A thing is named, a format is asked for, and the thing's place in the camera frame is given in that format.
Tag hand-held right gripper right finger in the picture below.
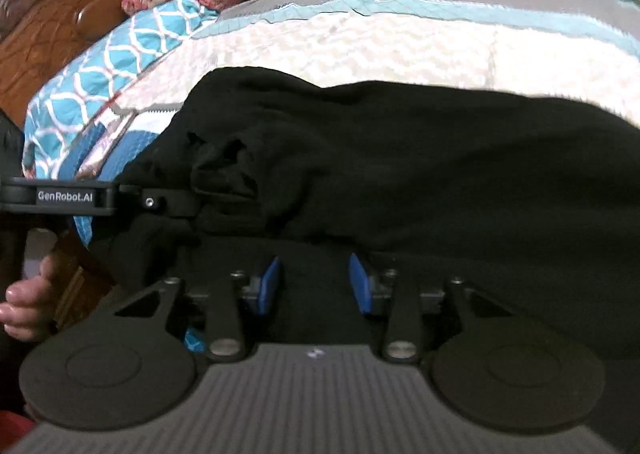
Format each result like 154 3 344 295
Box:
349 253 516 364

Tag person's left hand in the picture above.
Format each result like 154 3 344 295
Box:
0 254 57 342

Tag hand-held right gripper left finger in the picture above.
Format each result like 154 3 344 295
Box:
115 257 282 362

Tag teal lattice pillow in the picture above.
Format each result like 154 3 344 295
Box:
22 0 221 180

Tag patterned bedsheet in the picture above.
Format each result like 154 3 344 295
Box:
50 0 640 355

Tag black pants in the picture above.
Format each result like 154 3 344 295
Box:
87 65 640 385

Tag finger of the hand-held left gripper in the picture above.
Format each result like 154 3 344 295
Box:
117 184 201 219

